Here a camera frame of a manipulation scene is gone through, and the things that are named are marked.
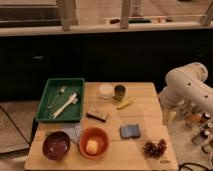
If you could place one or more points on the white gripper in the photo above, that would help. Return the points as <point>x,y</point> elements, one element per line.
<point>168,112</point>

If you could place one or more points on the blue sponge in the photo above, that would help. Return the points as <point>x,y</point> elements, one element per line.
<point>130,131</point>

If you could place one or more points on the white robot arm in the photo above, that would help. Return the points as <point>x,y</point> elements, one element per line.
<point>186,83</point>

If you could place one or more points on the orange bowl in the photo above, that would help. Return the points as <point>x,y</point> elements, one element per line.
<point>97,134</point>

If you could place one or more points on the purple bowl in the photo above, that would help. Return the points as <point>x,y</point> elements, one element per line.
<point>56,145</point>

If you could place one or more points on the orange spice bottle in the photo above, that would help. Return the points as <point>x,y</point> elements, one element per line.
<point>197,119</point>

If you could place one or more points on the yellow banana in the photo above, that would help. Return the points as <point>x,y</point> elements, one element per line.
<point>125,103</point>

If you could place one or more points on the spice bottle with dark cap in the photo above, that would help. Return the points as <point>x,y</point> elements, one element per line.
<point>201,137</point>

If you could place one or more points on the bunch of dark grapes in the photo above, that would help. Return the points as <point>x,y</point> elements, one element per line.
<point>155,150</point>

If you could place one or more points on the wooden table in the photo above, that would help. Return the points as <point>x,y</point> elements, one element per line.
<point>132,139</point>

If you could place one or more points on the dark green cup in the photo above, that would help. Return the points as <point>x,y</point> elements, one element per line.
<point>119,92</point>

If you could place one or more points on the white cup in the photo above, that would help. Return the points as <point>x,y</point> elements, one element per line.
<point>105,91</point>

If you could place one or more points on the brown rectangular block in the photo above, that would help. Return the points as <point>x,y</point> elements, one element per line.
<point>97,114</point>

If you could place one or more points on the yellow lemon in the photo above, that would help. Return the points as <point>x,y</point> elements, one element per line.
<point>91,147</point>

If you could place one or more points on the grey cloth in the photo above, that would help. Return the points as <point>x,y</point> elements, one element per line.
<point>74,131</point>

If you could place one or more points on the green plastic tray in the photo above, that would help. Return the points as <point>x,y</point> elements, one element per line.
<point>71,113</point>

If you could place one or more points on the metal spoon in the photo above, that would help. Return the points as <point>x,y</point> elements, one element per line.
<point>60,92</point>

